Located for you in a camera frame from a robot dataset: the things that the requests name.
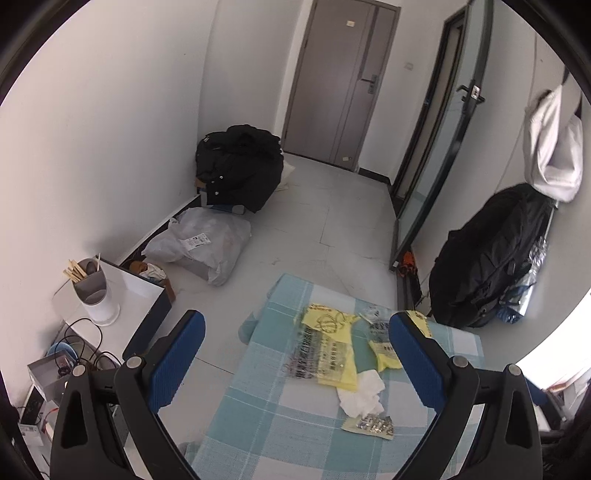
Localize yellow snack bag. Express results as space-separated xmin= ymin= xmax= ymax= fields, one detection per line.
xmin=358 ymin=306 xmax=433 ymax=374
xmin=284 ymin=303 xmax=359 ymax=392

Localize white tissue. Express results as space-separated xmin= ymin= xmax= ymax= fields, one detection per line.
xmin=337 ymin=370 xmax=386 ymax=418

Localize small printed wrapper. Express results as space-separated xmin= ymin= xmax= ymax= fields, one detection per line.
xmin=342 ymin=414 xmax=394 ymax=440

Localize white side cabinet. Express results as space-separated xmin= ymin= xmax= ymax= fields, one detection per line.
xmin=52 ymin=258 xmax=171 ymax=361

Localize orange object on floor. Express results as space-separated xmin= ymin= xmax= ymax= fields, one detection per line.
xmin=398 ymin=251 xmax=418 ymax=277

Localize silver blue folded umbrella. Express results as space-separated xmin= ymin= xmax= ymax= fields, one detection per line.
xmin=497 ymin=200 xmax=559 ymax=324

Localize teal plaid tablecloth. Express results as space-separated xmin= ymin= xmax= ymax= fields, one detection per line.
xmin=184 ymin=272 xmax=486 ymax=480

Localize black hanging backpack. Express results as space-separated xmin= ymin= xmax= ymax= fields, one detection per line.
xmin=429 ymin=183 xmax=554 ymax=329

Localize grey white chopstick holder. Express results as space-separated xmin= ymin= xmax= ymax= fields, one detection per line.
xmin=63 ymin=255 xmax=120 ymax=327

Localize grey plastic parcel bag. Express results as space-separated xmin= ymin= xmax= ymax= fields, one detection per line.
xmin=142 ymin=208 xmax=252 ymax=286

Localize black bag on floor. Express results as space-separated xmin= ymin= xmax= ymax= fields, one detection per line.
xmin=195 ymin=124 xmax=283 ymax=213

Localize white hanging bag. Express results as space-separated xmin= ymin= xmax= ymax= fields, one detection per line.
xmin=523 ymin=70 xmax=584 ymax=203

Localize black framed glass door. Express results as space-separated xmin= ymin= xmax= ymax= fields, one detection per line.
xmin=391 ymin=1 xmax=494 ymax=270

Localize grey entrance door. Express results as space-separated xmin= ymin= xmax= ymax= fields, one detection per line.
xmin=283 ymin=1 xmax=401 ymax=171

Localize tangled cables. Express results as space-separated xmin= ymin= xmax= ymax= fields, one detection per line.
xmin=55 ymin=315 xmax=123 ymax=375

